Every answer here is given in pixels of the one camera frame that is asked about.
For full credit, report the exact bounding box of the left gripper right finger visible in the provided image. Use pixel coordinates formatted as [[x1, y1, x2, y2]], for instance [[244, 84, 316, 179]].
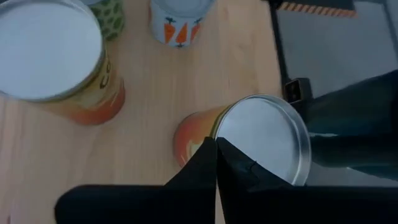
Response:
[[216, 137, 398, 224]]

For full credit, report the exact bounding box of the carrot print can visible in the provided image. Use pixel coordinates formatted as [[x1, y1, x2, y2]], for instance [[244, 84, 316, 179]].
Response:
[[149, 0, 217, 49]]

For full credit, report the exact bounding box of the black metal table frame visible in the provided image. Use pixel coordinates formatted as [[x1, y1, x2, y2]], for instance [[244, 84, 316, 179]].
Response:
[[262, 0, 293, 94]]

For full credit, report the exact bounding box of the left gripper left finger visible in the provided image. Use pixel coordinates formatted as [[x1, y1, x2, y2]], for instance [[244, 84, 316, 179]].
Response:
[[54, 136, 218, 224]]

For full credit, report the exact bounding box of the black square bracket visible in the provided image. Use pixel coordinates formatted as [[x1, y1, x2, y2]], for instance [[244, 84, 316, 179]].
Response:
[[283, 77, 314, 105]]

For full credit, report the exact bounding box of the peach orange label can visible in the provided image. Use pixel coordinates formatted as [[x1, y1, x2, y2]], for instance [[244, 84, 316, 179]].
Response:
[[173, 94, 312, 187]]

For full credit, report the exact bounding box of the wooden shelf with black legs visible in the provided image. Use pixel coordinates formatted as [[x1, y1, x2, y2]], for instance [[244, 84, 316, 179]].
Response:
[[0, 0, 282, 224]]

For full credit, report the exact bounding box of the orange red label can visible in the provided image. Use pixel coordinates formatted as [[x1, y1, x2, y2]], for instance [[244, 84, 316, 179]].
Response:
[[0, 0, 127, 126]]

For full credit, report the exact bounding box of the orange black hazard tape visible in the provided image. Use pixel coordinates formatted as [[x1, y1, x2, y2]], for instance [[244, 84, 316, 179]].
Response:
[[277, 1, 358, 19]]

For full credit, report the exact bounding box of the green pea print can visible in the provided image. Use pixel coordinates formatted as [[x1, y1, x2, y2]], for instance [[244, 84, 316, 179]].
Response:
[[79, 0, 126, 42]]

